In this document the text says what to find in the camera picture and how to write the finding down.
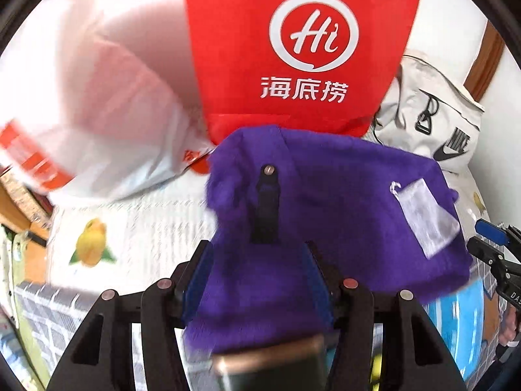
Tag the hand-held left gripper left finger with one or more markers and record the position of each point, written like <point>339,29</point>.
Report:
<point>196,293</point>

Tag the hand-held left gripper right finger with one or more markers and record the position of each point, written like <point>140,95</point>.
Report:
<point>315,287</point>

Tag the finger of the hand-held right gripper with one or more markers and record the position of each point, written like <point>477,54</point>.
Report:
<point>484,252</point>
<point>490,231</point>

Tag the purple fuzzy sweater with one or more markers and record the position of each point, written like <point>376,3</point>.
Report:
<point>346,232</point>

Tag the blue cardboard box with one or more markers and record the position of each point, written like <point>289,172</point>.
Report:
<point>460,326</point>

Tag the grey fabric bag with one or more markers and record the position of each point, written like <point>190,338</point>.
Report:
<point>407,110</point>

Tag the grey checked blanket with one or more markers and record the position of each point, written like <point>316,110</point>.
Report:
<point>49,313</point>

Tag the white plastic shopping bag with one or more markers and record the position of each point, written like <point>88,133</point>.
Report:
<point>122,130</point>

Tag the wooden headboard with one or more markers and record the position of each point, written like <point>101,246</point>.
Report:
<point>16,207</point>

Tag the red paper bag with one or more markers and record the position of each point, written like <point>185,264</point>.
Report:
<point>236,49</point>

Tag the wooden door frame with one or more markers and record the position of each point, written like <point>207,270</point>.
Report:
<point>486,61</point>

